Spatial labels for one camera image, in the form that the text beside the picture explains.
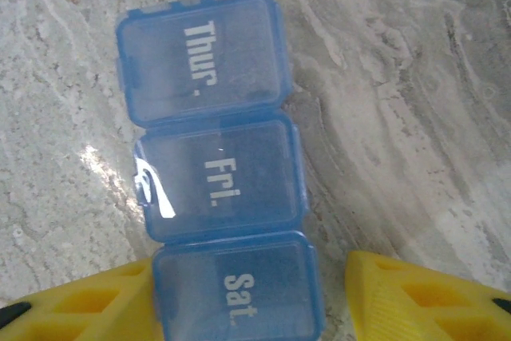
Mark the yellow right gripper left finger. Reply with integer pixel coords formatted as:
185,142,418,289
0,256,165,341

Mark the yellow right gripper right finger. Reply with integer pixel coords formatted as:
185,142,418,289
345,251,511,341

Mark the blue weekly pill organizer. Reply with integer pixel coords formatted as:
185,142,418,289
115,0,327,341

